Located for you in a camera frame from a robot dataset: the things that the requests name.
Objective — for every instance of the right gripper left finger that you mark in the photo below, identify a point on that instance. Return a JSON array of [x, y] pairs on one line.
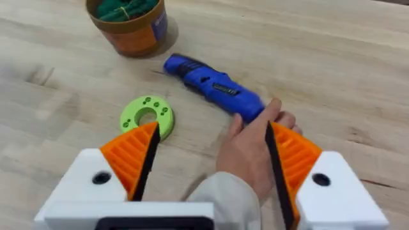
[[128, 159]]

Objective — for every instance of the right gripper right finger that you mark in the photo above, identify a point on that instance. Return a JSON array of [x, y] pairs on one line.
[[306, 172]]

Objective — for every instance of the blue electric screwdriver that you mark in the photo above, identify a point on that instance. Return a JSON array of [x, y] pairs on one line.
[[214, 85]]

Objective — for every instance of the person's forearm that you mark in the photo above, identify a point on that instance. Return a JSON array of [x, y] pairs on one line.
[[227, 201]]

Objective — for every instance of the green disc with holes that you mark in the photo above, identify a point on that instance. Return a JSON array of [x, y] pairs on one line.
[[147, 114]]

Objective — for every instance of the person's hand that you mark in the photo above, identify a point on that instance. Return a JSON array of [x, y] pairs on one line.
[[247, 150]]

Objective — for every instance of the orange tub with green toys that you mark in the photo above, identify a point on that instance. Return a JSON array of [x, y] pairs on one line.
[[132, 25]]

